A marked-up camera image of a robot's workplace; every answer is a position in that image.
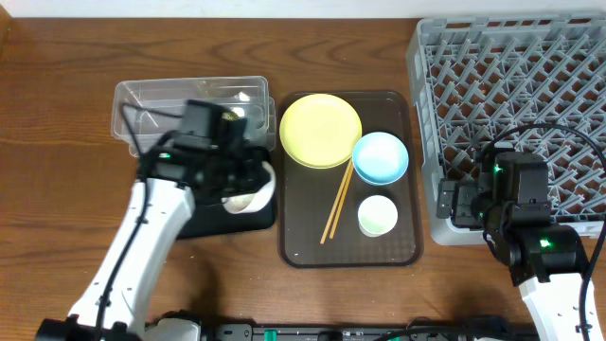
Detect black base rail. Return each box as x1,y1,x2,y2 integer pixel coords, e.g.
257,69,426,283
201,315,539,341

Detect black waste tray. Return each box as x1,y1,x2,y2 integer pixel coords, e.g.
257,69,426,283
174,145,277,241

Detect brown serving tray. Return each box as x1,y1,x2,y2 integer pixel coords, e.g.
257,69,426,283
276,90,424,269

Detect light blue bowl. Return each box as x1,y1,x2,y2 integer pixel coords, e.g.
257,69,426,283
352,132,410,186

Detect white green cup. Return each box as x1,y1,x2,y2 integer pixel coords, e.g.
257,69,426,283
357,195,399,238

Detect yellow plate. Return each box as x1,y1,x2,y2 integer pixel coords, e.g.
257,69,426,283
279,94,363,169

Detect right wooden chopstick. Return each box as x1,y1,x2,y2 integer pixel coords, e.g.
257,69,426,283
329,161,354,239

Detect grey dishwasher rack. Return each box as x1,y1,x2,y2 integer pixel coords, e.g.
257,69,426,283
406,11,605,245

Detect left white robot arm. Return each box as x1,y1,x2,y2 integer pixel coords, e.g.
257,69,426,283
35,99,273,340

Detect white rice bowl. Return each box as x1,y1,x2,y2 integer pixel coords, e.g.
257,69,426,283
222,161,276,214

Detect clear plastic bin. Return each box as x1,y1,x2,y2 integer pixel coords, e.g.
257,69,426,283
112,76,276,156

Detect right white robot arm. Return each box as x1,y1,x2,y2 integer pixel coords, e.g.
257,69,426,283
436,149,603,340

